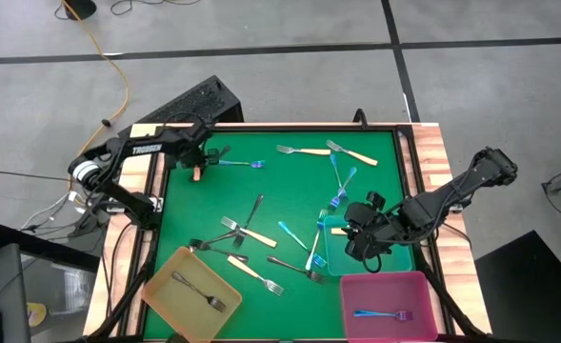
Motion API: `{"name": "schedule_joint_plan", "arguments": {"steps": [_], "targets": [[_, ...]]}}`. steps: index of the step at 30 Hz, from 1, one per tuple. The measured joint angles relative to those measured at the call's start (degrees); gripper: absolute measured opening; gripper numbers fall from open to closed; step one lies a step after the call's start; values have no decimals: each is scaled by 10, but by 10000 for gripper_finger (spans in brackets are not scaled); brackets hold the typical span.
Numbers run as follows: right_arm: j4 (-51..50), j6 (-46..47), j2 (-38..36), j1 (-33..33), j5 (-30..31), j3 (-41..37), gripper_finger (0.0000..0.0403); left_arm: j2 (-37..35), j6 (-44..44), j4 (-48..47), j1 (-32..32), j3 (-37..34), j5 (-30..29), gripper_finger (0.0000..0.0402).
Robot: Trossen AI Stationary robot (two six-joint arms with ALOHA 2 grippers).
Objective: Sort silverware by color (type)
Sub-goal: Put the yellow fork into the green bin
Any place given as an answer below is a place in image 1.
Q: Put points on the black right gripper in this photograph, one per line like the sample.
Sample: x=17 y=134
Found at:
x=366 y=221

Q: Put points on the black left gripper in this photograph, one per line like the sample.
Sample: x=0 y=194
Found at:
x=192 y=152

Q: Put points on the iridescent blue fork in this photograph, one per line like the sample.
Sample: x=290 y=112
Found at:
x=239 y=163
x=335 y=171
x=350 y=176
x=315 y=240
x=292 y=234
x=375 y=313

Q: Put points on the dark metal fork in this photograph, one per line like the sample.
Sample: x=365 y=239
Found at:
x=256 y=205
x=289 y=267
x=227 y=253
x=194 y=287
x=223 y=236

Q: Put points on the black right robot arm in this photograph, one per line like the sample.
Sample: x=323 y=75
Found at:
x=451 y=195

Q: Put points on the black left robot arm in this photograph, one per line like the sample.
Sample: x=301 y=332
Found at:
x=146 y=148

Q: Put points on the teal plastic bin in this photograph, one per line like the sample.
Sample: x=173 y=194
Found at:
x=399 y=263

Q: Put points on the pink plastic bin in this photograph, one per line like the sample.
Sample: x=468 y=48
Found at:
x=385 y=290

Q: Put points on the black perforated computer case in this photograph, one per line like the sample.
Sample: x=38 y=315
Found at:
x=204 y=97

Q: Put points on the green table mat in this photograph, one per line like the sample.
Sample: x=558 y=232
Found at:
x=289 y=305

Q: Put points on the orange plastic bin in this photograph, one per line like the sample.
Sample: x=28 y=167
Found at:
x=163 y=300

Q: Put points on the black desk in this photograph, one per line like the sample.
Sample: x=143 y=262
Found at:
x=46 y=248

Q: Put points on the black round stand base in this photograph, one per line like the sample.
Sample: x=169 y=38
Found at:
x=81 y=7

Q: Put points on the yellow floor sticker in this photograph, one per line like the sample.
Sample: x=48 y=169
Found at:
x=37 y=314

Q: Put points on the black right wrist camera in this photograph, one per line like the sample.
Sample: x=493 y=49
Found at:
x=375 y=200

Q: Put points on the black aluminium table frame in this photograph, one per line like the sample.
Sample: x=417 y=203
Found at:
x=308 y=127

